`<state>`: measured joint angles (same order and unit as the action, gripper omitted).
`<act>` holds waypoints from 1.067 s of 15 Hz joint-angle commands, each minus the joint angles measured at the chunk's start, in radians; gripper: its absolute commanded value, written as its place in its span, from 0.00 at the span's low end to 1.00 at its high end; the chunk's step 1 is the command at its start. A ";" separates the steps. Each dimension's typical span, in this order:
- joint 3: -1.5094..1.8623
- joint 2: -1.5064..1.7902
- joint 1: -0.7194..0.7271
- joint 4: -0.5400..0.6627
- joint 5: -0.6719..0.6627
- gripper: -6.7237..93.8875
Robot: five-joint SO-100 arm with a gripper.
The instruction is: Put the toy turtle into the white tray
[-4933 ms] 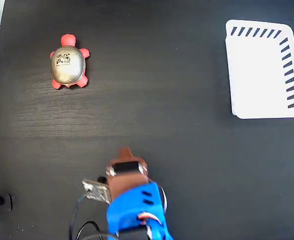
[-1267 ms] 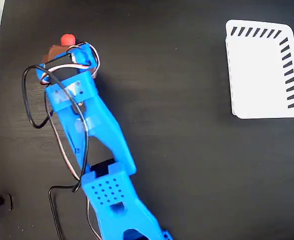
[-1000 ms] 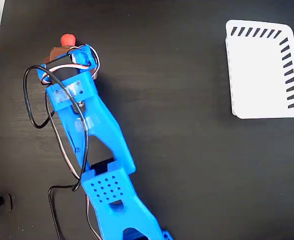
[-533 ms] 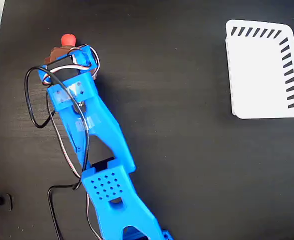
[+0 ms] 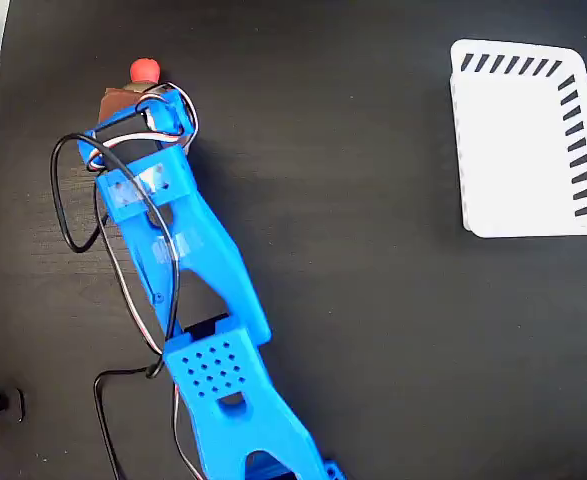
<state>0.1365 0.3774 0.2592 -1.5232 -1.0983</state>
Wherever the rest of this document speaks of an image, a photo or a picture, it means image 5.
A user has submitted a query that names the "white plastic basket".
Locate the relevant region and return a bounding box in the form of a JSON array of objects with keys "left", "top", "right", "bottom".
[{"left": 448, "top": 38, "right": 587, "bottom": 239}]

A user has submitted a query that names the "white red servo wire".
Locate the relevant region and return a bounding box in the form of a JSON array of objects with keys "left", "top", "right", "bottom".
[{"left": 85, "top": 82, "right": 200, "bottom": 480}]

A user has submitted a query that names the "black table clamp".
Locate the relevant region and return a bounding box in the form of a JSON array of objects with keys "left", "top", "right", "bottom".
[{"left": 0, "top": 387, "right": 27, "bottom": 432}]

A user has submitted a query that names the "red turtle toy grey shell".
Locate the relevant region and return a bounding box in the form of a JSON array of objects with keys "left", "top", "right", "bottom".
[{"left": 126, "top": 58, "right": 163, "bottom": 96}]

